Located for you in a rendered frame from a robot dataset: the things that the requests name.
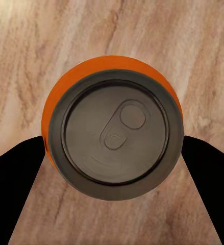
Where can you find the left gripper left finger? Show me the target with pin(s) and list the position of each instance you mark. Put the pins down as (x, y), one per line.
(18, 170)

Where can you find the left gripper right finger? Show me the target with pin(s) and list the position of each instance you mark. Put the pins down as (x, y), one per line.
(206, 166)

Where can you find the can of soda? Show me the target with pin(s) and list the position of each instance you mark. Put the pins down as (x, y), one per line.
(112, 127)

